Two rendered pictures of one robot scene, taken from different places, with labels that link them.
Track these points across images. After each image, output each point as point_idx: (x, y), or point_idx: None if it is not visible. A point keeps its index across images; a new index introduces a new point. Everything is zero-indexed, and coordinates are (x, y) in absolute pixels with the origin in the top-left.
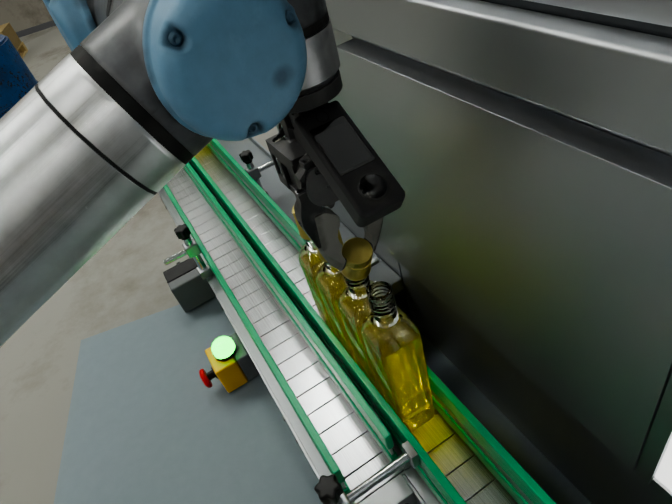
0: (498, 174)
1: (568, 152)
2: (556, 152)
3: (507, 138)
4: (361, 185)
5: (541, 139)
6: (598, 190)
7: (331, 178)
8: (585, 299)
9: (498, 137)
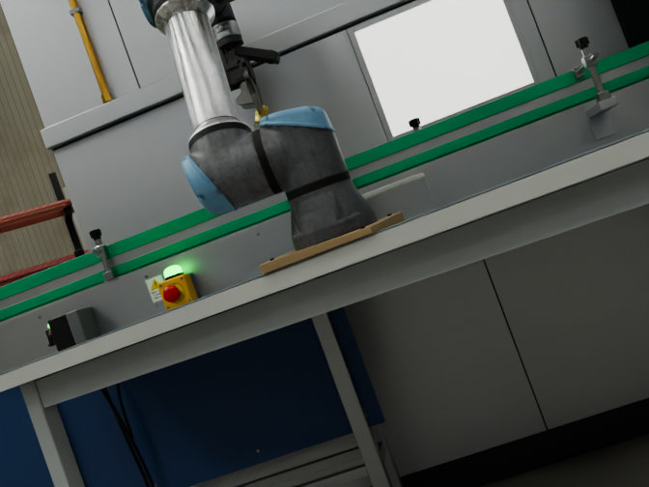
0: (292, 74)
1: (309, 46)
2: (306, 49)
3: (290, 59)
4: (269, 49)
5: (300, 49)
6: (322, 49)
7: (259, 50)
8: (337, 89)
9: (287, 61)
